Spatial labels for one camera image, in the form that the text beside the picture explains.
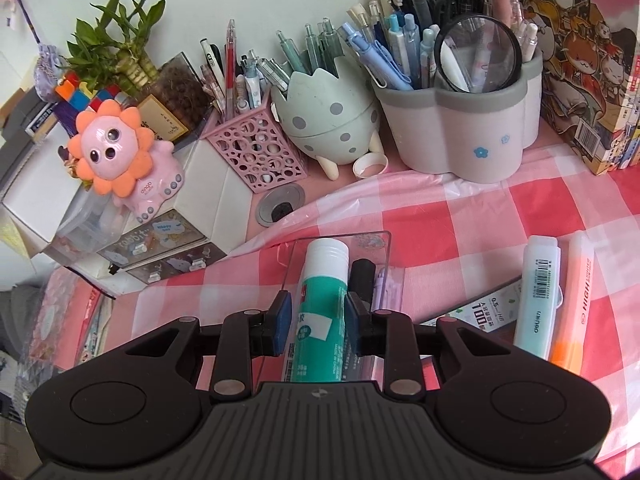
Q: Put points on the white box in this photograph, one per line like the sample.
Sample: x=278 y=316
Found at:
x=40 y=194

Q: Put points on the white mini drawer unit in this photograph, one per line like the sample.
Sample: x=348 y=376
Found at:
x=201 y=224

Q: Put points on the comic book box set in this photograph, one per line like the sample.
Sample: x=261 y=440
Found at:
x=590 y=79

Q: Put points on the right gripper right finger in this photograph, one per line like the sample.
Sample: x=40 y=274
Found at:
x=390 y=336

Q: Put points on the rubik's cube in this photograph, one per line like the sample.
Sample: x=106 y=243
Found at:
x=74 y=96

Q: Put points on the grey white cloud pen holder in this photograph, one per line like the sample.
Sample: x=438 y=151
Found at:
x=479 y=137

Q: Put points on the orange highlighter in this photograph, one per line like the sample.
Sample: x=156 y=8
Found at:
x=569 y=339

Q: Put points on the lavender mechanical pencil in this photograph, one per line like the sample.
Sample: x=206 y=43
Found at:
x=379 y=290

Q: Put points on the green white glue stick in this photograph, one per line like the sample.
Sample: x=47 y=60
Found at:
x=317 y=274

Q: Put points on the lucky bamboo plant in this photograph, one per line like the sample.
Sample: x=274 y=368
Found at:
x=112 y=49

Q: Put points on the pink lion toy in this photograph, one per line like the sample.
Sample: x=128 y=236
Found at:
x=122 y=158

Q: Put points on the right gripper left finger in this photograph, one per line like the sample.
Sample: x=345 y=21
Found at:
x=241 y=338

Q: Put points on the brown glass plant pot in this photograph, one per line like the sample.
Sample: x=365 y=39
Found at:
x=175 y=104

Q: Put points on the pink books stack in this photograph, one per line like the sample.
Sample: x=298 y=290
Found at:
x=62 y=324

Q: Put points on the red checkered tablecloth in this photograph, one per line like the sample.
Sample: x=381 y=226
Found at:
x=453 y=240

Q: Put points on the pencil lead refill case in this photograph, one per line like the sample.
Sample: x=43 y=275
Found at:
x=490 y=312

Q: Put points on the pink perforated pen holder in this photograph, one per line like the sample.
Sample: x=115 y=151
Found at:
x=256 y=148

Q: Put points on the clear plastic organizer tray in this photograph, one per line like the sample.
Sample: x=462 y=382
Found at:
x=375 y=246

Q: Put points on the green highlighter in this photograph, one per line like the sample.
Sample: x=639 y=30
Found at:
x=539 y=295

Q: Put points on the magnifying glass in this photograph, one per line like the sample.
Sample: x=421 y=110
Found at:
x=476 y=53

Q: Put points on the grey desk cable grommet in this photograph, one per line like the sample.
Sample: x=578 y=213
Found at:
x=279 y=203

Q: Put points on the green egg pen holder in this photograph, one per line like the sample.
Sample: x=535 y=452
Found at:
x=334 y=119

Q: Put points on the black marker pen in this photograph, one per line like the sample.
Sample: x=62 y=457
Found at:
x=362 y=280

